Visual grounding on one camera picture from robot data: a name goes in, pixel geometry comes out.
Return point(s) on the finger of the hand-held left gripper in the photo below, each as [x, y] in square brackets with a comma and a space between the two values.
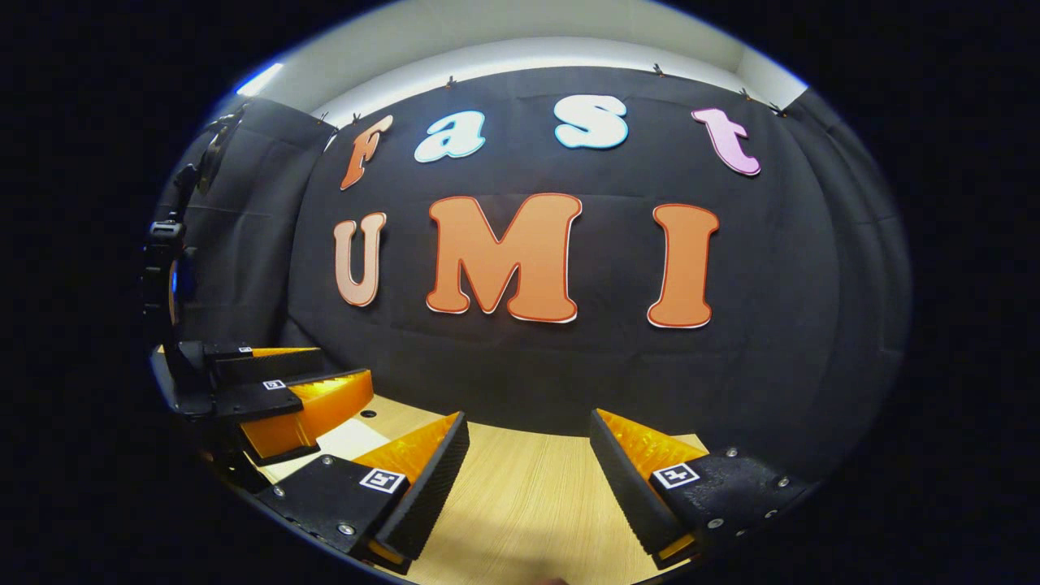
[260, 361]
[264, 400]

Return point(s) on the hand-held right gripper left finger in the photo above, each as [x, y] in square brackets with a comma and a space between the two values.
[435, 479]

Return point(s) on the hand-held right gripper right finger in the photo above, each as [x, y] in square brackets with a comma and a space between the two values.
[626, 487]

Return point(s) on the small cream suitcase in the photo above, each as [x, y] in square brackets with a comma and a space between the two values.
[349, 439]

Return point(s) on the bright ceiling light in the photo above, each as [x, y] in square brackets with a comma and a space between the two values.
[258, 79]

